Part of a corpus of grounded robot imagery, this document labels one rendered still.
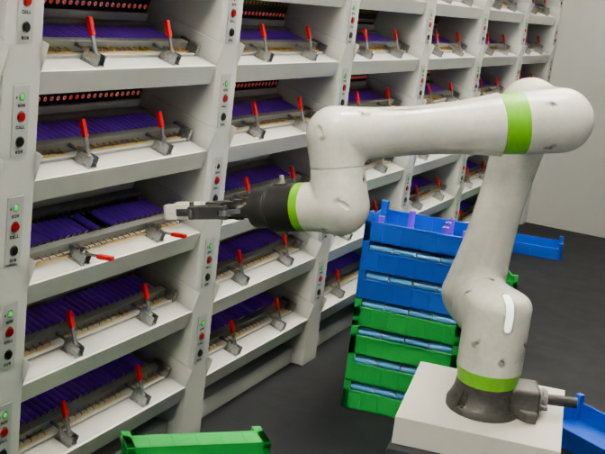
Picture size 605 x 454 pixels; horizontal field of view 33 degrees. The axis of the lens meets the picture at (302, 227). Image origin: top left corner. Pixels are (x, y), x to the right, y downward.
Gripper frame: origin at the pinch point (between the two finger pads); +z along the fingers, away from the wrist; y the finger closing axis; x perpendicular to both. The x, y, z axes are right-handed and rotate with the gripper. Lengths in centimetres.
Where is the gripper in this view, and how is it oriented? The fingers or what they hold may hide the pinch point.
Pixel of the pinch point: (184, 210)
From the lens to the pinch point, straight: 207.9
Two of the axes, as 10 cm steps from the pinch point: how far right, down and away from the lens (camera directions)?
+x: 0.8, 9.9, 1.2
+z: -8.8, 0.2, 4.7
